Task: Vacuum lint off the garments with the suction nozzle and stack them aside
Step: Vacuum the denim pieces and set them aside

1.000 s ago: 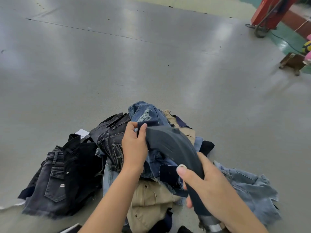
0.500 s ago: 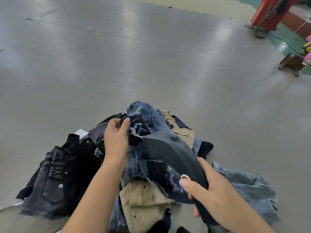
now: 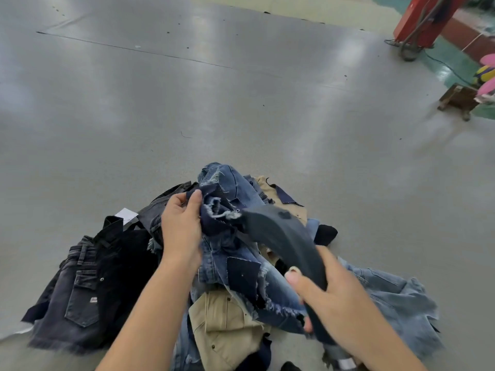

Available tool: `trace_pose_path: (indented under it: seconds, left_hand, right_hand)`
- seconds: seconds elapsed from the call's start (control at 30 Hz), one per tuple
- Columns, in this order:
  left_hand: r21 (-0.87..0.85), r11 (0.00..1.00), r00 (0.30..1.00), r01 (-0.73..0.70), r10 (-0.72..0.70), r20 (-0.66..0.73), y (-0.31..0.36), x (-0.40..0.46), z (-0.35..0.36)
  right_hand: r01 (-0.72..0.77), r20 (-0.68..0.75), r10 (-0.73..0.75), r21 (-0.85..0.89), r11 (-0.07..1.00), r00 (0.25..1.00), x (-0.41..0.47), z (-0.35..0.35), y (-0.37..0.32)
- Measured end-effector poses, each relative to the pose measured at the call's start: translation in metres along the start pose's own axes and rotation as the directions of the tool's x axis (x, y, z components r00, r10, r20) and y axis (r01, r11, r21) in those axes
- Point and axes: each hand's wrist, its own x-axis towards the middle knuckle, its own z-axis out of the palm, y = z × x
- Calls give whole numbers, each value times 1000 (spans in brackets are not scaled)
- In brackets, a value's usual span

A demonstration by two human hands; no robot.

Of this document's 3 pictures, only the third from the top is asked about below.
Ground person's right hand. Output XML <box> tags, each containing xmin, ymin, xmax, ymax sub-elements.
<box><xmin>284</xmin><ymin>245</ymin><xmax>374</xmax><ymax>345</ymax></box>

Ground person's left hand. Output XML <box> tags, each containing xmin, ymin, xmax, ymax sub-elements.
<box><xmin>160</xmin><ymin>189</ymin><xmax>204</xmax><ymax>274</ymax></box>

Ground navy frayed denim piece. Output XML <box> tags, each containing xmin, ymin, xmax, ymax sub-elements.
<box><xmin>185</xmin><ymin>190</ymin><xmax>244</xmax><ymax>238</ymax></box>

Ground dark grey denim strip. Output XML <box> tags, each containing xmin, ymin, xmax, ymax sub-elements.
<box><xmin>239</xmin><ymin>205</ymin><xmax>338</xmax><ymax>346</ymax></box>

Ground person's left forearm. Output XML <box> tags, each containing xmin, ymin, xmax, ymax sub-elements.
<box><xmin>96</xmin><ymin>259</ymin><xmax>202</xmax><ymax>371</ymax></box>

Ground person's right forearm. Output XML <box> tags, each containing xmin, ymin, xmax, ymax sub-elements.
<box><xmin>333</xmin><ymin>305</ymin><xmax>428</xmax><ymax>371</ymax></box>

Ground dark grey jeans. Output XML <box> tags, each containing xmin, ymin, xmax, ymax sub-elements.
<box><xmin>136</xmin><ymin>181</ymin><xmax>200</xmax><ymax>248</ymax></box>

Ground blue frayed denim jeans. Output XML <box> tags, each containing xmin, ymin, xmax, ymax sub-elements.
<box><xmin>196</xmin><ymin>162</ymin><xmax>273</xmax><ymax>213</ymax></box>

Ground blue patched denim shorts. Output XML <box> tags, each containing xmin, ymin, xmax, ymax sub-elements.
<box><xmin>189</xmin><ymin>224</ymin><xmax>312</xmax><ymax>334</ymax></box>

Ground black fabric piece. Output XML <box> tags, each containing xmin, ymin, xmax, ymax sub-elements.
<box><xmin>312</xmin><ymin>223</ymin><xmax>339</xmax><ymax>247</ymax></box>

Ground white paper label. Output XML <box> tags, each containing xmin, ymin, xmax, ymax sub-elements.
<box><xmin>114</xmin><ymin>207</ymin><xmax>139</xmax><ymax>225</ymax></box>

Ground beige fabric piece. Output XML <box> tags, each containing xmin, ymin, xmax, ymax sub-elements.
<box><xmin>252</xmin><ymin>175</ymin><xmax>309</xmax><ymax>225</ymax></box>

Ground dark navy garment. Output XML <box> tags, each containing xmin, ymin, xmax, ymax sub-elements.
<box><xmin>239</xmin><ymin>331</ymin><xmax>274</xmax><ymax>371</ymax></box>

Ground navy fabric patch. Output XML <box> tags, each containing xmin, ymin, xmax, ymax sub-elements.
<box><xmin>270</xmin><ymin>184</ymin><xmax>305</xmax><ymax>207</ymax></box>

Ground khaki trousers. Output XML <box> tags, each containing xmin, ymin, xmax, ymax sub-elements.
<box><xmin>188</xmin><ymin>289</ymin><xmax>272</xmax><ymax>371</ymax></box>

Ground light blue denim jeans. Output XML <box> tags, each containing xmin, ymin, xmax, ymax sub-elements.
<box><xmin>323</xmin><ymin>256</ymin><xmax>444</xmax><ymax>369</ymax></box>

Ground black denim shorts with pocket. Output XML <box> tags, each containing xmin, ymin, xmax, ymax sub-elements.
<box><xmin>21</xmin><ymin>235</ymin><xmax>117</xmax><ymax>355</ymax></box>

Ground small wooden stool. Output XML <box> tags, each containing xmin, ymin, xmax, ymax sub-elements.
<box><xmin>437</xmin><ymin>83</ymin><xmax>482</xmax><ymax>122</ymax></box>

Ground red machine column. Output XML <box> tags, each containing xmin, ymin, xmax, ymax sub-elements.
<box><xmin>393</xmin><ymin>0</ymin><xmax>472</xmax><ymax>49</ymax></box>

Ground black corduroy garment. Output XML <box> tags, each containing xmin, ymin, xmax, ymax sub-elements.
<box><xmin>92</xmin><ymin>215</ymin><xmax>165</xmax><ymax>346</ymax></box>

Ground black cable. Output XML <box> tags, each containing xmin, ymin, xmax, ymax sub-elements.
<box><xmin>384</xmin><ymin>0</ymin><xmax>475</xmax><ymax>88</ymax></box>

